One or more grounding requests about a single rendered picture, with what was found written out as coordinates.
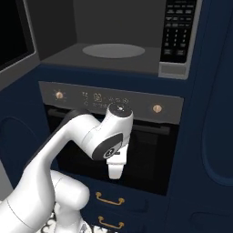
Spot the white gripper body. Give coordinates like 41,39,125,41
106,161,127,180

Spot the oven door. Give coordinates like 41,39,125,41
44,104,180,197

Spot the navy cupboard door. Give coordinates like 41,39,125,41
199,17,233,187

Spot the grey microwave turntable plate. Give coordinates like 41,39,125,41
82,43,147,59

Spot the grey microwave oven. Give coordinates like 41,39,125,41
22,0,204,81

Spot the microwave door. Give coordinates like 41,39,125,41
0,0,41,91

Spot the navy drawer front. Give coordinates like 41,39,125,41
65,171,168,224
79,207,167,233

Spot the black built-in oven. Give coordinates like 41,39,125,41
37,80,185,197

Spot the copper oven knob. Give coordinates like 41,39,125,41
151,103,163,115
54,89,66,101

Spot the brass drawer handle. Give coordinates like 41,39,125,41
95,191,126,207
97,215,125,230

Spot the black oven door handle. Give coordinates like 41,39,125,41
47,108,171,136

